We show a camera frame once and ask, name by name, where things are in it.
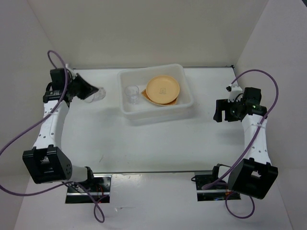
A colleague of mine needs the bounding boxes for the clear plastic cup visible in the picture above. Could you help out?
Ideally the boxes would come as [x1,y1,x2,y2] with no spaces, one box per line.
[125,85,139,104]
[84,88,106,103]

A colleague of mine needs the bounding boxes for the yellow bear plate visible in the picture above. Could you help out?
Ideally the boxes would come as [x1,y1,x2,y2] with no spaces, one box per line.
[149,98,177,106]
[146,75,180,104]

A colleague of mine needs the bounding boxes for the triangular woven bamboo basket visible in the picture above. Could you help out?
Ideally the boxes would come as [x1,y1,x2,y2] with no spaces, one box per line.
[140,89,179,107]

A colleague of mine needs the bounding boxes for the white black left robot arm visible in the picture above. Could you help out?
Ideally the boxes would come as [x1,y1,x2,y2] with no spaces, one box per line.
[23,67,106,192]

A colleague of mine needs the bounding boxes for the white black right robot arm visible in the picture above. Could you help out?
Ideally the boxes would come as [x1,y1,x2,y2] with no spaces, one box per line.
[213,85,278,199]

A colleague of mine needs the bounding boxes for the translucent white plastic bin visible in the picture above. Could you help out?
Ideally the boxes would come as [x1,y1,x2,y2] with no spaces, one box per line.
[118,64,194,123]

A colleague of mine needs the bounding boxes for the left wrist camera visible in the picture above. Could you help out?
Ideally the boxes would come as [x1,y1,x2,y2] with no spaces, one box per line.
[43,90,63,103]

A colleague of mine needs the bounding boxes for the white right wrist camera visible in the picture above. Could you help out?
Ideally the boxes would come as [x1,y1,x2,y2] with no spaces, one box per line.
[226,84,243,102]

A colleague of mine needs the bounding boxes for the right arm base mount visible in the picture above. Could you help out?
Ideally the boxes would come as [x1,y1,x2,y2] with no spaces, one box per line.
[191,171,231,202]

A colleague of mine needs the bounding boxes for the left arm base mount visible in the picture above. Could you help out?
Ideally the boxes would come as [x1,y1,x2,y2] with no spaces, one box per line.
[65,174,112,204]

